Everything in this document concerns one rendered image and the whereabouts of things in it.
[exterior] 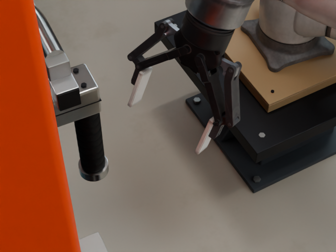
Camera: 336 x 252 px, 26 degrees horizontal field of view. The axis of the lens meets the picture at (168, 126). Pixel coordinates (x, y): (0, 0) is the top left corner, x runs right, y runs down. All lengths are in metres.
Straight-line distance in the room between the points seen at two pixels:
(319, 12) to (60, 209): 0.62
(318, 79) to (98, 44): 0.81
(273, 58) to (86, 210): 0.63
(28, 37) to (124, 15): 2.12
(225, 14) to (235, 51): 0.84
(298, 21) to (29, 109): 1.42
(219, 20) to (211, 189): 1.02
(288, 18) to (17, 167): 1.40
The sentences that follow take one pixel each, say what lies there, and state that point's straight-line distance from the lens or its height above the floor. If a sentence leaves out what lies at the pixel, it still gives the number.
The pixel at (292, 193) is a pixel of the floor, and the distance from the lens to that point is 1.99.
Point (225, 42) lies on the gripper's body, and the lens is 1.05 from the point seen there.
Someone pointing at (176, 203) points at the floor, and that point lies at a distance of 1.94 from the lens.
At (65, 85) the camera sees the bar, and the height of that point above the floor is 0.98.
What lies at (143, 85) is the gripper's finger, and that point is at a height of 0.77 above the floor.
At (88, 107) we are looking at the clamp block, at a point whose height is 0.92.
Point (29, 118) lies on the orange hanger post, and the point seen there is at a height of 1.37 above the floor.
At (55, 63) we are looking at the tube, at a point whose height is 1.00.
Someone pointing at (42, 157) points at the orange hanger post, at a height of 1.34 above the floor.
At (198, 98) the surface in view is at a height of 0.02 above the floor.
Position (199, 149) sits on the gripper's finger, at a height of 0.73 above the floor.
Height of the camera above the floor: 1.63
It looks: 51 degrees down
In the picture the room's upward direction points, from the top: straight up
